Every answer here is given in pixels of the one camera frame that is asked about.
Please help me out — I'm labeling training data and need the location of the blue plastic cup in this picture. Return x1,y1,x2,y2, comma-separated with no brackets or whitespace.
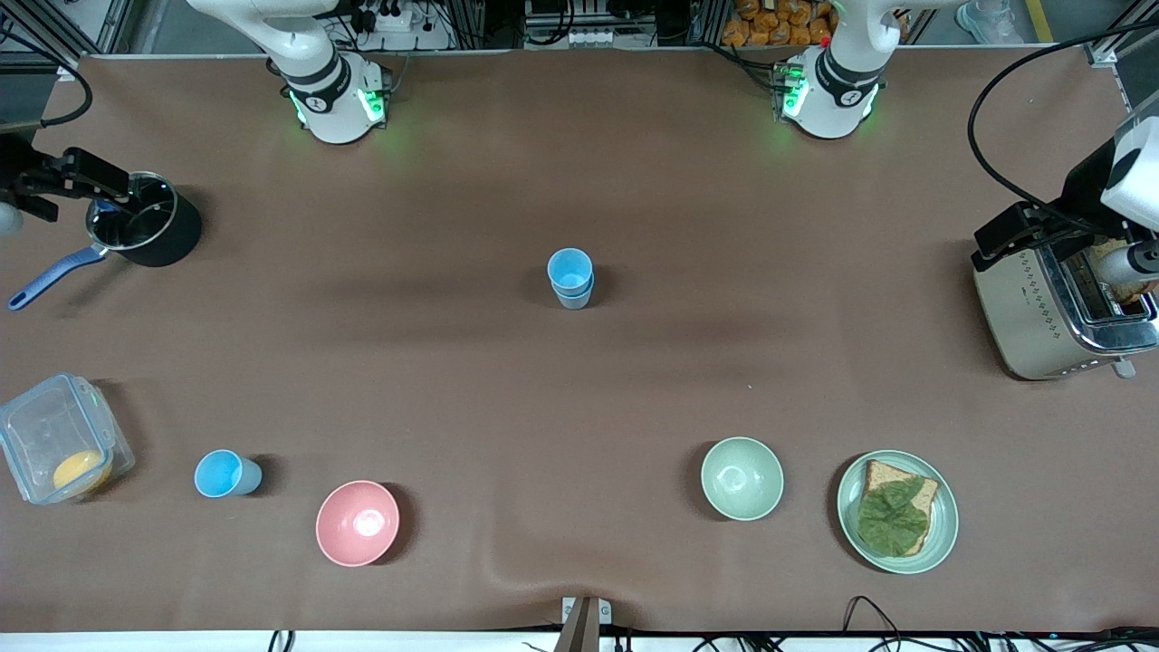
546,247,596,299
194,449,263,499
551,275,597,312

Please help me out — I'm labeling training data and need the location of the silver toaster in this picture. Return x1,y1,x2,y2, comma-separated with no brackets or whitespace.
972,234,1159,382

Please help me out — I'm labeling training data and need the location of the toast slice in toaster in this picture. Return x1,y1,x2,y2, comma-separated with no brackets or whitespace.
1091,237,1158,305

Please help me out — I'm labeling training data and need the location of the pale teal shoe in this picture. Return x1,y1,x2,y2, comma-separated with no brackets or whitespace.
956,0,1034,45

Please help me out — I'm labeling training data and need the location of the clear plastic food container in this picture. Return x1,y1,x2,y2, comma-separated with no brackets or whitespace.
0,372,138,506

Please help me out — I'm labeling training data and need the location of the orange round food piece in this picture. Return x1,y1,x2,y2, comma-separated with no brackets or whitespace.
53,449,115,496

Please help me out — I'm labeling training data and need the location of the brown bread slice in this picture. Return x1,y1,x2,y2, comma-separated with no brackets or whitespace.
858,459,941,557

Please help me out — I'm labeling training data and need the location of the pale green plate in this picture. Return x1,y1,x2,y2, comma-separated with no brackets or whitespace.
836,449,960,576

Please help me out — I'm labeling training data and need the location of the bag of orange snacks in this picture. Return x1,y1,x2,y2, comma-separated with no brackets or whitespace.
721,0,835,49

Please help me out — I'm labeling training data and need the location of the green lettuce leaf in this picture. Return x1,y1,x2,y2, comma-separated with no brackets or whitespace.
857,477,932,557

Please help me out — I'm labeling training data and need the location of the white power strip with plugs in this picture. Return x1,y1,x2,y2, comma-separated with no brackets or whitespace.
348,0,428,34

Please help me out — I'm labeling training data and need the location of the pale green bowl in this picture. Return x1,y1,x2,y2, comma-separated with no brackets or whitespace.
700,436,786,523

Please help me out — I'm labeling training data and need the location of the pink bowl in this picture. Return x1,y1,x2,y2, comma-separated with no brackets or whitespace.
315,480,401,569

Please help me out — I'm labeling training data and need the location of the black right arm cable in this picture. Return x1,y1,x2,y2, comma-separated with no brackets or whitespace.
0,25,94,129

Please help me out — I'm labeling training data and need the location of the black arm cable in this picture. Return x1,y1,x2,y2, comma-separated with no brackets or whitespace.
0,25,94,129
966,18,1159,221

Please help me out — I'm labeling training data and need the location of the black saucepan with blue handle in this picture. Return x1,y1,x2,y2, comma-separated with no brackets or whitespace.
7,171,204,312

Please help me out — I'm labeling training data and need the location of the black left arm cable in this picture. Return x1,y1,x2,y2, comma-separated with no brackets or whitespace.
966,18,1159,221

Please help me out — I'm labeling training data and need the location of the aluminium frame profile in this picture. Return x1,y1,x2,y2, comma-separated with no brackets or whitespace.
1085,0,1159,66

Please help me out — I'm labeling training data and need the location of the thin black looped cable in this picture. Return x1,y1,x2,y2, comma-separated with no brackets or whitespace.
842,595,909,637

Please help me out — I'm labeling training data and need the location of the grey metal camera bracket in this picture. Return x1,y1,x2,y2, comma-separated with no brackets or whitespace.
560,595,613,652

